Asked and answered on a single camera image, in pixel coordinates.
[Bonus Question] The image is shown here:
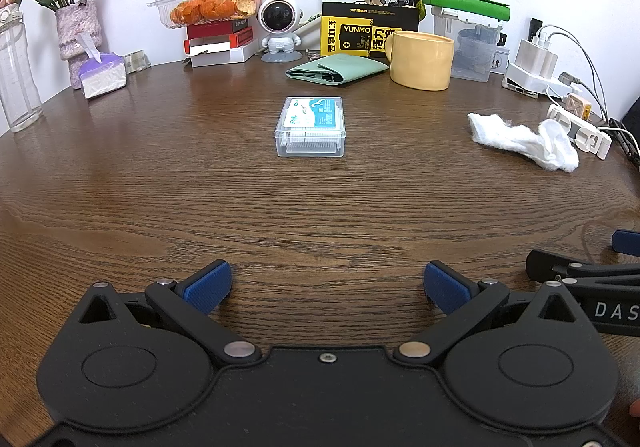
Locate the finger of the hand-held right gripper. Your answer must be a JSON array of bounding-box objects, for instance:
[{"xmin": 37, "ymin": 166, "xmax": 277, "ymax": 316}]
[
  {"xmin": 526, "ymin": 249, "xmax": 640, "ymax": 297},
  {"xmin": 611, "ymin": 229, "xmax": 640, "ymax": 259}
]

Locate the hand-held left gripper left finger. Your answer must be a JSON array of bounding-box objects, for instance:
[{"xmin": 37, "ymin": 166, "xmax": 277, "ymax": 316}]
[{"xmin": 76, "ymin": 261, "xmax": 263, "ymax": 369}]

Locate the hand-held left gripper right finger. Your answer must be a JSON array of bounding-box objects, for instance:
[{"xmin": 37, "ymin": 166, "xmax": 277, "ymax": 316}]
[{"xmin": 394, "ymin": 261, "xmax": 584, "ymax": 370}]

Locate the white tissue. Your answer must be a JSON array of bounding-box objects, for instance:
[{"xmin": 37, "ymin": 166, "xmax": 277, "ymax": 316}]
[{"xmin": 467, "ymin": 112, "xmax": 581, "ymax": 174}]

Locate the clear plastic floss pick box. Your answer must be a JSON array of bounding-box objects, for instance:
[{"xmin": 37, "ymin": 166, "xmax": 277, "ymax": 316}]
[{"xmin": 274, "ymin": 96, "xmax": 347, "ymax": 158}]

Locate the clear plastic storage container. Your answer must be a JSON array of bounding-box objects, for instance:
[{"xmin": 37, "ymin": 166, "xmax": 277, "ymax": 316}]
[{"xmin": 431, "ymin": 7, "xmax": 505, "ymax": 82}]

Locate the green container lid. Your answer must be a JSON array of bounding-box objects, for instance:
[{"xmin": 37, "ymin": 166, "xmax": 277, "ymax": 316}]
[{"xmin": 422, "ymin": 0, "xmax": 512, "ymax": 22}]

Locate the white plastic clip holder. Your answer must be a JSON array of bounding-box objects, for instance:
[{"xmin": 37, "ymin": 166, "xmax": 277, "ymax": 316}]
[{"xmin": 546, "ymin": 103, "xmax": 613, "ymax": 158}]

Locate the small beige cube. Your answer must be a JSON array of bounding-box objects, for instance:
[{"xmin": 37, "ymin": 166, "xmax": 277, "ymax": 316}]
[{"xmin": 562, "ymin": 94, "xmax": 594, "ymax": 120}]

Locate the white power strip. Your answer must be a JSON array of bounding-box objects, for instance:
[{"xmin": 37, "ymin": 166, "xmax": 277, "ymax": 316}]
[{"xmin": 501, "ymin": 62, "xmax": 583, "ymax": 100}]

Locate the white usb charger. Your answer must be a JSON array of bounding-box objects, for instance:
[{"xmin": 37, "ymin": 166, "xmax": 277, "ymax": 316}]
[
  {"xmin": 515, "ymin": 38, "xmax": 543, "ymax": 78},
  {"xmin": 537, "ymin": 47, "xmax": 559, "ymax": 80}
]

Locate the yellow mug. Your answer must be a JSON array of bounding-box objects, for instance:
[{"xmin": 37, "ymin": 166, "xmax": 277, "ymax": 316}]
[{"xmin": 385, "ymin": 30, "xmax": 456, "ymax": 92}]

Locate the white flat box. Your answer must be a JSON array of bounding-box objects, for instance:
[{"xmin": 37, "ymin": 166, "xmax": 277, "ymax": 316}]
[{"xmin": 190, "ymin": 43, "xmax": 261, "ymax": 68}]

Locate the purple white tissue pack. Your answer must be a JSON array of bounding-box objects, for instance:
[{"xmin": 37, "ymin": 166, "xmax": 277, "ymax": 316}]
[{"xmin": 79, "ymin": 32, "xmax": 128, "ymax": 100}]

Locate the small clear wrapped packet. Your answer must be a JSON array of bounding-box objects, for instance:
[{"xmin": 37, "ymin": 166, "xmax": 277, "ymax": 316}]
[{"xmin": 122, "ymin": 49, "xmax": 152, "ymax": 74}]

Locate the green folded pouch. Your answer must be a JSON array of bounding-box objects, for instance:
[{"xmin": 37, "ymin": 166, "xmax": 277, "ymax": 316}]
[{"xmin": 285, "ymin": 53, "xmax": 391, "ymax": 88}]

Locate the red white box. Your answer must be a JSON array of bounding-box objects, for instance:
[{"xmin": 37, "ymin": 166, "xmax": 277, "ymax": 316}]
[{"xmin": 183, "ymin": 27, "xmax": 254, "ymax": 55}]

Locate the dark red box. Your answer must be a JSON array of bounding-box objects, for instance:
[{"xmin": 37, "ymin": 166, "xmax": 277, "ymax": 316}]
[{"xmin": 187, "ymin": 21, "xmax": 254, "ymax": 40}]

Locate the black yellow battery box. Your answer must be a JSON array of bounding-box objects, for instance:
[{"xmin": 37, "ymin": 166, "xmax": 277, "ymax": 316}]
[{"xmin": 321, "ymin": 2, "xmax": 421, "ymax": 62}]

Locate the white astronaut figurine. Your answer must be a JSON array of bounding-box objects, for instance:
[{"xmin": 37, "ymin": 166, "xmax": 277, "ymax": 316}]
[{"xmin": 256, "ymin": 0, "xmax": 307, "ymax": 64}]

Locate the clear clamshell with orange peels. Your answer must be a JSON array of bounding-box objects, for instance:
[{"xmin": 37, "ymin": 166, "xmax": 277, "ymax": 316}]
[{"xmin": 146, "ymin": 0, "xmax": 275, "ymax": 31}]

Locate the clear plastic water bottle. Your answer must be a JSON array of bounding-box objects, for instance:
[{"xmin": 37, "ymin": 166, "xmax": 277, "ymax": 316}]
[{"xmin": 0, "ymin": 4, "xmax": 45, "ymax": 134}]

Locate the pink stone-look vase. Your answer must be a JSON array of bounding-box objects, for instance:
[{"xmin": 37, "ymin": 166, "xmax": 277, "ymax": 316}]
[{"xmin": 55, "ymin": 0, "xmax": 103, "ymax": 90}]

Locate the black cable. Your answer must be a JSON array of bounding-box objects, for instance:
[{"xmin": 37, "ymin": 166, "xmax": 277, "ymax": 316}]
[{"xmin": 597, "ymin": 119, "xmax": 640, "ymax": 162}]

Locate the white charging cable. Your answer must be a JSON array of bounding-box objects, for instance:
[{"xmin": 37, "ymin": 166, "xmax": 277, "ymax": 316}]
[{"xmin": 537, "ymin": 25, "xmax": 613, "ymax": 122}]

